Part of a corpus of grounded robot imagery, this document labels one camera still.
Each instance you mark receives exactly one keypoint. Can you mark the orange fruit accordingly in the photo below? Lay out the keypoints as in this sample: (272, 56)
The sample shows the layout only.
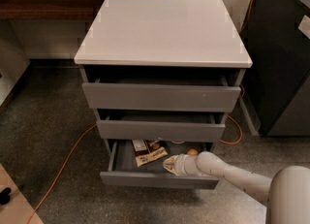
(192, 152)

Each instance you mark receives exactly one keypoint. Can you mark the grey drawer cabinet white top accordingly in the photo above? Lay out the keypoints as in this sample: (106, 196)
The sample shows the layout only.
(179, 42)

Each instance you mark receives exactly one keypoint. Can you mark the grey top drawer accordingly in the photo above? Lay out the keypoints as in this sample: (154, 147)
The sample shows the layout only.
(160, 97)

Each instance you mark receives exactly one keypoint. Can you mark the grey middle drawer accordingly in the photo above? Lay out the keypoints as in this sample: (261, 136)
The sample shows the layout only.
(175, 128)

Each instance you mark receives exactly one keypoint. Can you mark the black object on wooden board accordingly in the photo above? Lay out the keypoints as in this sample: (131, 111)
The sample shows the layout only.
(5, 195)

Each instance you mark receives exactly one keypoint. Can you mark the grey drawer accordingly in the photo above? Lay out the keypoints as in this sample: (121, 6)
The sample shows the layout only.
(175, 128)
(160, 97)
(123, 170)

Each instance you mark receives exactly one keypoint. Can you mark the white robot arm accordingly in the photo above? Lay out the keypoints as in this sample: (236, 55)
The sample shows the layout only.
(286, 195)

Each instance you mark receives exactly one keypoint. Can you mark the white bowl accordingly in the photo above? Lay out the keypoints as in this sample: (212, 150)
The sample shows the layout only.
(178, 142)

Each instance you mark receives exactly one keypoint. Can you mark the white wall cabinet at left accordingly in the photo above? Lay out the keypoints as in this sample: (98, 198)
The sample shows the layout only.
(13, 61)

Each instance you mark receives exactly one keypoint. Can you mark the light wooden board corner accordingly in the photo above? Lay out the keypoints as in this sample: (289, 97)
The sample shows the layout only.
(17, 210)

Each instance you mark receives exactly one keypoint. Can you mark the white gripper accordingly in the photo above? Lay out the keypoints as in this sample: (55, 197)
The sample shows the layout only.
(182, 164)

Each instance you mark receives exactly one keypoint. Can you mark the brown snack bag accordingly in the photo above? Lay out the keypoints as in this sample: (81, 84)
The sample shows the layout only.
(147, 151)

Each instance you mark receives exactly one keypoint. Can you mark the grey bottom drawer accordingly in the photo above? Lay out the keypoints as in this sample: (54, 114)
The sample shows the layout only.
(123, 170)

